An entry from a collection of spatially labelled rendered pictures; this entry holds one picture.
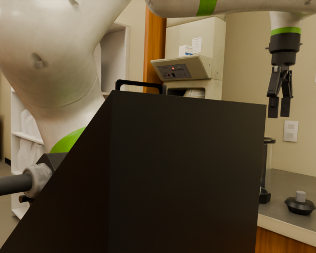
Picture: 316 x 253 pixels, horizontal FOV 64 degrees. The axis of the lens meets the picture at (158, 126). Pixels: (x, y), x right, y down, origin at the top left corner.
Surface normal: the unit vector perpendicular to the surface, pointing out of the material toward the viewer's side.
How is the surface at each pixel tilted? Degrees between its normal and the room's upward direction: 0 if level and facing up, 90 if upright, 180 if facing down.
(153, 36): 90
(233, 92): 90
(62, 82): 137
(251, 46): 90
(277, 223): 90
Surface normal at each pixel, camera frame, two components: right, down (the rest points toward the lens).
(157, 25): 0.72, 0.09
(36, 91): 0.00, 0.88
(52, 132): -0.46, -0.15
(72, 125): -0.06, -0.41
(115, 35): -0.69, 0.03
